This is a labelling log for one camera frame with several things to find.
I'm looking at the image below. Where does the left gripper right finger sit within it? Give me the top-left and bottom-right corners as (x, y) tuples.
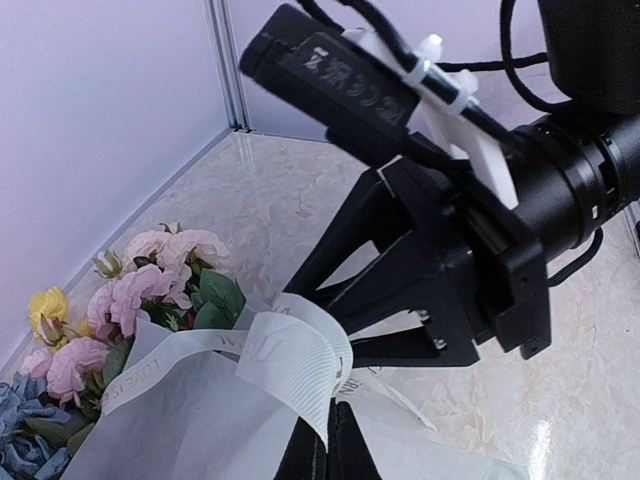
(327, 400), (382, 480)

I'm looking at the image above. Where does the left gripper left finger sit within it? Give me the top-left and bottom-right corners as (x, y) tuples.
(274, 418), (328, 480)

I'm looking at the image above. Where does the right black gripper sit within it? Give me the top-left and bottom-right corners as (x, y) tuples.
(285, 132), (551, 368)

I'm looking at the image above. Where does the cream ribbon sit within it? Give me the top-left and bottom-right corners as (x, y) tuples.
(101, 293), (354, 445)

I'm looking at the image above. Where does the blue hydrangea fake flower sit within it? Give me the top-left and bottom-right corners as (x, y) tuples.
(1, 373), (95, 479)

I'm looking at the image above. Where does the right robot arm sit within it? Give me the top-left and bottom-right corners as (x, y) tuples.
(286, 85), (639, 367)

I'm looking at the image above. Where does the right aluminium frame post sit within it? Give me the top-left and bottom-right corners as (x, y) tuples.
(204, 0), (251, 132)

